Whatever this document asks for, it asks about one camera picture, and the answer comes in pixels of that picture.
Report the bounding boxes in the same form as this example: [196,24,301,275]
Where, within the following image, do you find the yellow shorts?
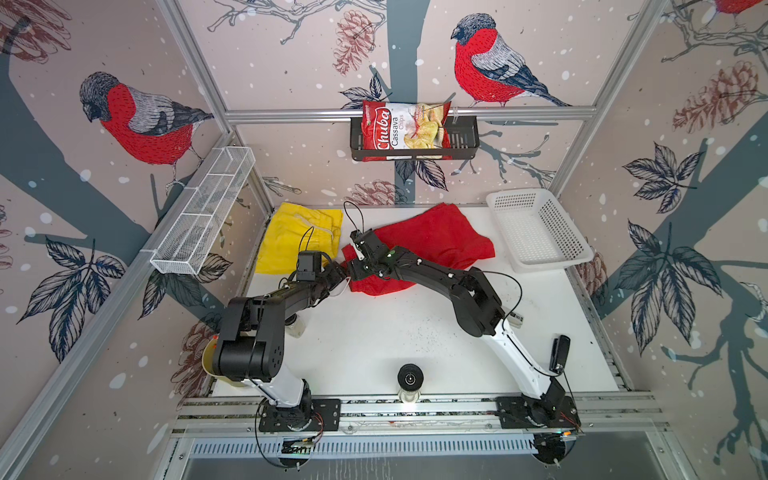
[254,202,343,275]

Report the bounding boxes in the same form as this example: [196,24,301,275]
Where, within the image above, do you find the red shorts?
[374,204,496,270]

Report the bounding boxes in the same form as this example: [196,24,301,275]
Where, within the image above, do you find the white plastic basket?
[486,188,594,273]

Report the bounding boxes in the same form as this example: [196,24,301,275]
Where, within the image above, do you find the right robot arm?
[349,230,566,426]

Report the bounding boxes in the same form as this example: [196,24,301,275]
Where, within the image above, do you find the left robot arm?
[212,262,347,418]

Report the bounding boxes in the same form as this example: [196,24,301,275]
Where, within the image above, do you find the small black-lid jar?
[285,315,306,338]

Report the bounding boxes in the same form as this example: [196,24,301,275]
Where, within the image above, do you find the red chips bag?
[361,101,451,152]

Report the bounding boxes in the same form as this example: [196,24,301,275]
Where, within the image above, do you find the yellow marker cup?
[201,337,217,377]

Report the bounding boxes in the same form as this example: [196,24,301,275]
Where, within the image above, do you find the grey stapler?
[505,310,524,328]

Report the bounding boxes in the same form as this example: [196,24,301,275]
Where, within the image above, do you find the small black device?
[549,335,571,375]

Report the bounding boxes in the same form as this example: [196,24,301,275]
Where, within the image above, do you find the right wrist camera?
[350,229,376,249]

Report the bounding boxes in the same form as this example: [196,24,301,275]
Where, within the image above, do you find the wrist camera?
[350,229,376,249]
[295,251,323,282]

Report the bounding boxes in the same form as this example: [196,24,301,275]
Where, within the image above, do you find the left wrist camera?
[295,251,323,282]

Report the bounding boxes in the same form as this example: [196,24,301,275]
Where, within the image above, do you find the black round camera knob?
[397,363,424,403]

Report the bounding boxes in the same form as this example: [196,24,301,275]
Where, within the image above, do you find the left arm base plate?
[258,398,341,433]

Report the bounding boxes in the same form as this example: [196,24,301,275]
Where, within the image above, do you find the white wire mesh shelf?
[150,146,255,275]

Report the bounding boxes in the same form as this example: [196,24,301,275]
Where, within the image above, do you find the black wall basket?
[350,116,480,161]

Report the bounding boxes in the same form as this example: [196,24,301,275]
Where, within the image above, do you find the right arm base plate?
[495,396,581,429]

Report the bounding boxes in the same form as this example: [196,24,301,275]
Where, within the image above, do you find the aluminium front rail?
[168,391,670,438]

